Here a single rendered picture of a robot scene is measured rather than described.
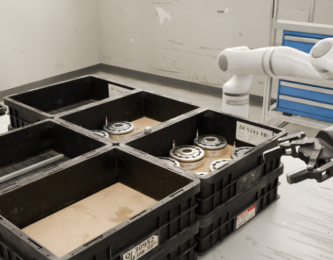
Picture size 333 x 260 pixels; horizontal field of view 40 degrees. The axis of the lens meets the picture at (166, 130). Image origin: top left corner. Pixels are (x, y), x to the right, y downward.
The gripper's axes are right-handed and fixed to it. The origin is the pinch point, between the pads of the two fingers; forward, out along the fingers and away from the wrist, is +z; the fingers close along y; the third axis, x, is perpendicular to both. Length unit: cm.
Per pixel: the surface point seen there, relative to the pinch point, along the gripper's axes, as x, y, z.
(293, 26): 45, -193, -113
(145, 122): 20, -80, 11
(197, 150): 17.6, -45.3, 3.5
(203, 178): 8.3, -17.5, 10.7
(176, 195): 6.1, -11.9, 18.5
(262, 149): 14.5, -29.3, -9.7
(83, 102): 16, -109, 29
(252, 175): 20.4, -28.2, -5.2
